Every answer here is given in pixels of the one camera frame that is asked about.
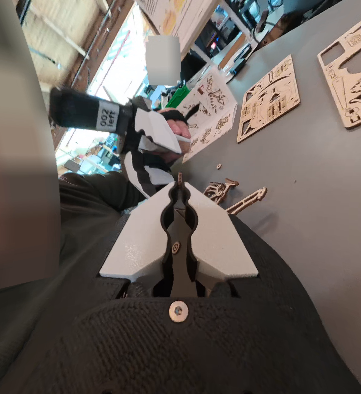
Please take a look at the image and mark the person's left forearm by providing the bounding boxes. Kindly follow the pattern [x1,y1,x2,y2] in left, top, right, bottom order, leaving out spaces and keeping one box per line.
[59,152,181,213]

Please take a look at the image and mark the wooden model frame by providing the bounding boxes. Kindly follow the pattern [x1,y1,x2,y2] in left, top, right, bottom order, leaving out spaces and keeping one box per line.
[203,178,268,215]

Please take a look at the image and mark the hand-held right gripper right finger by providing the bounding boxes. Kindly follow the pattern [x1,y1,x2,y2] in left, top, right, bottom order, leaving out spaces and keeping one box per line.
[183,182,259,289]

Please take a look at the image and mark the assembly instruction booklet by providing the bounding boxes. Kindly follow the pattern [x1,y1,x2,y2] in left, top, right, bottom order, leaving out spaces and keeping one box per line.
[182,66,238,164]

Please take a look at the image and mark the large green plastic bin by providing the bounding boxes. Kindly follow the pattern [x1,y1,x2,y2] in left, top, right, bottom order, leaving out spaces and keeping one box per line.
[168,85,190,108]

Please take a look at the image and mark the wooden parts sheet curved cutout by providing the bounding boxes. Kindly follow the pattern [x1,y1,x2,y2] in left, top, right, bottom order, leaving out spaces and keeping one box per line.
[317,8,361,128]

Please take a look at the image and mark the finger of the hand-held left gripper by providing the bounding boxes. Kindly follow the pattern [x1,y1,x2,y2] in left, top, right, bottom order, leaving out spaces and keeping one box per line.
[123,152,175,199]
[134,109,192,154]

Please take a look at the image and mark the wooden parts sheet slotted strips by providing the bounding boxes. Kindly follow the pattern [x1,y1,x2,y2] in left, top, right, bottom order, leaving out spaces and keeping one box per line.
[237,55,301,143]

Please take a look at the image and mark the black flat box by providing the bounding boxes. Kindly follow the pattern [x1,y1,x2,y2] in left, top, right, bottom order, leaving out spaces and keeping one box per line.
[180,51,208,82]

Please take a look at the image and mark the person's left hand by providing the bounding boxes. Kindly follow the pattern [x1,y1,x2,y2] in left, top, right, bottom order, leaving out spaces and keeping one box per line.
[160,107,193,155]

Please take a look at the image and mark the printed instruction sheet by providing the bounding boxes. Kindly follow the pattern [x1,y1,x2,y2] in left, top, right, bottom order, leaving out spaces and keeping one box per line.
[137,0,221,57]

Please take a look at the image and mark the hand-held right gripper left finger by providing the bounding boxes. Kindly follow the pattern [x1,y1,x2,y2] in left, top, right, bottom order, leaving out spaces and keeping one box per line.
[100,182,176,282]

